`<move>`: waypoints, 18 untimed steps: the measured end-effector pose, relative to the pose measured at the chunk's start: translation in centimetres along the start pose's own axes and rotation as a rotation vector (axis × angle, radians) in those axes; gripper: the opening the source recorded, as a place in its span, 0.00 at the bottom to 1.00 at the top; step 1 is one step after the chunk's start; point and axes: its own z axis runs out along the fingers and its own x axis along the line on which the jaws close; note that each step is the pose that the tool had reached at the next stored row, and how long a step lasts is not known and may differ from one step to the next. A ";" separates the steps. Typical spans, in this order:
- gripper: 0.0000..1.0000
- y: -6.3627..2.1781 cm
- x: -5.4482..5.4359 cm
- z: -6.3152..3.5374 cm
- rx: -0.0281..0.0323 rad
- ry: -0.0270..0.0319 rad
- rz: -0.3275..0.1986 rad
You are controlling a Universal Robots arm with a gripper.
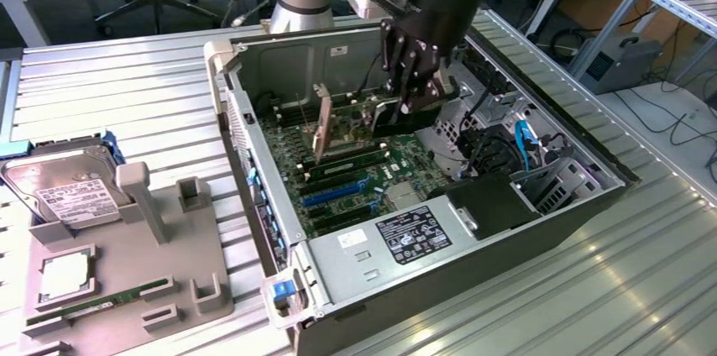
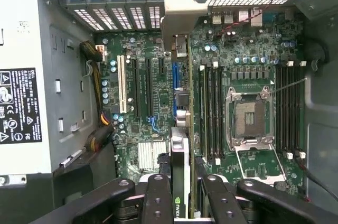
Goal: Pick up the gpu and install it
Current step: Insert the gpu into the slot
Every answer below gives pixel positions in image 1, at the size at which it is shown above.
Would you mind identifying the metal disk bay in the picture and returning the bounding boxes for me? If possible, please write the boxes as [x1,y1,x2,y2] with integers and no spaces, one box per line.
[511,158,605,217]

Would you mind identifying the black office chair base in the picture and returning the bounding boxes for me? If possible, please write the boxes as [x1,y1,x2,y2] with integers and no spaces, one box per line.
[93,0,220,37]

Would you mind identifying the metal drive cage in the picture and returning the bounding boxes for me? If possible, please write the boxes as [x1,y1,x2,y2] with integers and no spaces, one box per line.
[411,22,539,164]

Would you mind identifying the green motherboard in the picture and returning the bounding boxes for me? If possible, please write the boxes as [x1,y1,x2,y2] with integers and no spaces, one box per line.
[260,93,449,239]

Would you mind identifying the black floor cables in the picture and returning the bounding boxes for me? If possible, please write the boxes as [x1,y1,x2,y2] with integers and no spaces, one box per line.
[613,78,717,145]

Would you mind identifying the black plastic air shroud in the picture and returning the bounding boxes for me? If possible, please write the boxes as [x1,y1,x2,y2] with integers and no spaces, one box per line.
[445,175,543,242]

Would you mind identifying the grey parts rack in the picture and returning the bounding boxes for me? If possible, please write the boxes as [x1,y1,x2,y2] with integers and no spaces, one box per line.
[16,160,236,356]

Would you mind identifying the blue disk caddy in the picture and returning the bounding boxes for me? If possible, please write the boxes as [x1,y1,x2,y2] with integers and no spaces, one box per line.
[0,131,128,165]

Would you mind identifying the grey box with black handle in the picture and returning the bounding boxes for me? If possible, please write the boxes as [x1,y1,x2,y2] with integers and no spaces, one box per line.
[581,34,666,96]

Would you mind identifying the open dark PC case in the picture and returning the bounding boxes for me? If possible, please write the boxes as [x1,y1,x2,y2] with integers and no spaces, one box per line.
[202,14,641,356]

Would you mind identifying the blue case latch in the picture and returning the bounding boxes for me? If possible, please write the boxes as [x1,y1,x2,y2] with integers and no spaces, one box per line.
[268,282,296,305]

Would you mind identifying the installed green RAM stick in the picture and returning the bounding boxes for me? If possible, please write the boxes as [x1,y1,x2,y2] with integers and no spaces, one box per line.
[304,149,389,175]

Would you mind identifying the graphics card with metal bracket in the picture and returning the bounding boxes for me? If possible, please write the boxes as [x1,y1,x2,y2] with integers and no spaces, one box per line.
[310,82,447,166]

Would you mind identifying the silver chipset heatsink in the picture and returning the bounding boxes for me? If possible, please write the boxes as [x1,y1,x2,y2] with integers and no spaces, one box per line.
[386,183,431,211]

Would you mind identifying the green RAM stick on rack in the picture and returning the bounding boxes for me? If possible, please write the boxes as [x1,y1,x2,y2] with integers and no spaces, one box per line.
[25,278,170,326]

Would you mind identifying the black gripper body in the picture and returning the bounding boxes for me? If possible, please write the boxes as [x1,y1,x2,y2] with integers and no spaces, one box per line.
[390,0,483,68]

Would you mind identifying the silver hard disk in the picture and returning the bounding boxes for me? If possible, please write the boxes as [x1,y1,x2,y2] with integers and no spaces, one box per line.
[0,144,123,230]

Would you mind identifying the blue SATA wire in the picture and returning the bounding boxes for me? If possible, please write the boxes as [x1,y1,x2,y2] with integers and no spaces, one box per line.
[511,118,542,172]

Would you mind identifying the CPU chip with silver lid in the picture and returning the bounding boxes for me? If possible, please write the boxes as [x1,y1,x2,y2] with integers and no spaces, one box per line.
[41,253,93,295]

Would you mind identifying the grey power supply unit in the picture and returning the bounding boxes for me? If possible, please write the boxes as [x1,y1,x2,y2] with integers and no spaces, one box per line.
[304,194,542,306]

